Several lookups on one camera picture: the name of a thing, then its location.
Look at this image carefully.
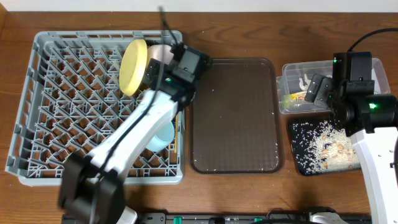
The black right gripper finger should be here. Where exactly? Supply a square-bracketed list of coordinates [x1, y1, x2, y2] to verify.
[304, 73, 324, 102]
[314, 77, 333, 108]

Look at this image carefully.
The white napkin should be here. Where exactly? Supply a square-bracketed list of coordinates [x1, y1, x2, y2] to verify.
[299, 73, 311, 91]

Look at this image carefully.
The green orange snack wrapper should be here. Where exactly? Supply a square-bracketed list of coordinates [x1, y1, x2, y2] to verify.
[283, 91, 307, 108]

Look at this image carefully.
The white bowl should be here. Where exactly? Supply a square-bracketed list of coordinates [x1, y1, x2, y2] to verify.
[147, 45, 174, 65]

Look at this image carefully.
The rice pile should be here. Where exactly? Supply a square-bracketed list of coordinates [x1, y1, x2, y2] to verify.
[294, 120, 361, 174]

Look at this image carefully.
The yellow plate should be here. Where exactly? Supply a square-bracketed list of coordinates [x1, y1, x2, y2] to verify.
[119, 39, 147, 96]

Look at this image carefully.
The light blue small plate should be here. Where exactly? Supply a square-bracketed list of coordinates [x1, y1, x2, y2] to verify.
[146, 122, 175, 152]

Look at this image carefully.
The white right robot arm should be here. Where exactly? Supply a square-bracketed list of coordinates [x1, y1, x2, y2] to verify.
[306, 74, 397, 223]

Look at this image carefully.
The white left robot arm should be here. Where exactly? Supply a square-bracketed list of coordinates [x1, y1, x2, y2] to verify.
[58, 58, 211, 223]

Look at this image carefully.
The black waste tray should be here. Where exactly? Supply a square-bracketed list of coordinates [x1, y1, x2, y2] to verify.
[286, 114, 363, 177]

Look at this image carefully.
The grey plastic dishwasher rack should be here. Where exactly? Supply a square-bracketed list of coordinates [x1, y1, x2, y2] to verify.
[5, 30, 183, 186]

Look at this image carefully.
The clear plastic bin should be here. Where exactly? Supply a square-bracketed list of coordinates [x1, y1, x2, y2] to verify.
[276, 58, 391, 114]

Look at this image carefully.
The dark brown serving tray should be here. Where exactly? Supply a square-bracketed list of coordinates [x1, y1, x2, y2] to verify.
[190, 58, 283, 174]

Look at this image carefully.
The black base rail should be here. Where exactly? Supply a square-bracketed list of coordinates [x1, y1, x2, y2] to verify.
[136, 207, 372, 224]

